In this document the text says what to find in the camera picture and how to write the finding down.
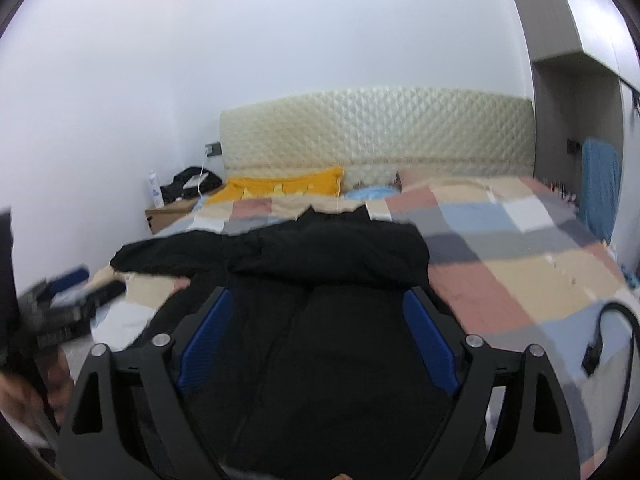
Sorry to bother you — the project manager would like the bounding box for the black puffer jacket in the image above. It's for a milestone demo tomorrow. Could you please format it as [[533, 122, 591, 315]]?
[[111, 208, 451, 479]]

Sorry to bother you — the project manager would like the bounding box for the person's left hand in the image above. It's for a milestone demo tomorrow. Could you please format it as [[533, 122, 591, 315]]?
[[0, 349, 74, 431]]

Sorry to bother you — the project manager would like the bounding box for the wooden nightstand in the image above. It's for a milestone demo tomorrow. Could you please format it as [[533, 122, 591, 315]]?
[[144, 184, 224, 234]]

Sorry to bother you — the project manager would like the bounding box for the white lotion bottle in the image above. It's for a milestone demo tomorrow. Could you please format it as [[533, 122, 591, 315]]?
[[149, 171, 164, 208]]

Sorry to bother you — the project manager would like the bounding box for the black bag on nightstand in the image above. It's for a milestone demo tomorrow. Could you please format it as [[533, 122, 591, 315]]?
[[161, 167, 224, 204]]

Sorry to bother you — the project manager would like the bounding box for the blue towel on rack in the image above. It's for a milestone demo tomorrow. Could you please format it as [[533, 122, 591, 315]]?
[[578, 138, 620, 243]]

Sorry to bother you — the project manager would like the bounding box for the pink plaid pillow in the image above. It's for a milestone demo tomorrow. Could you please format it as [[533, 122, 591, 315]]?
[[397, 167, 478, 192]]

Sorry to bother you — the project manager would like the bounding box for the light blue pillow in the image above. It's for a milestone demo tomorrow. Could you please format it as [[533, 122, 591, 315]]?
[[344, 185, 399, 202]]

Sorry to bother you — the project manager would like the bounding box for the yellow pillow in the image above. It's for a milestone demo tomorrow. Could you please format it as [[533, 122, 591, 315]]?
[[205, 167, 344, 205]]

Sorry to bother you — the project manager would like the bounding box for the cream quilted headboard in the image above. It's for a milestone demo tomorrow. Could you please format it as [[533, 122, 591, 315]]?
[[219, 87, 536, 188]]

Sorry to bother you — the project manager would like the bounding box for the grey wardrobe cabinet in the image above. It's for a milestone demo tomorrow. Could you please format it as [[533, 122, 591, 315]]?
[[499, 0, 640, 221]]

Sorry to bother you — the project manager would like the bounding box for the black strap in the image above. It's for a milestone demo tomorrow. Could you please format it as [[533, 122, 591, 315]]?
[[580, 301, 640, 456]]

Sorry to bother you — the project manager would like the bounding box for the white charger cable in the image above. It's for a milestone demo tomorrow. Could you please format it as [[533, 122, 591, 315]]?
[[183, 152, 211, 196]]

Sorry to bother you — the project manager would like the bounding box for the wall power outlet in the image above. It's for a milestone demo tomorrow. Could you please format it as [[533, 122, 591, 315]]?
[[205, 142, 222, 157]]

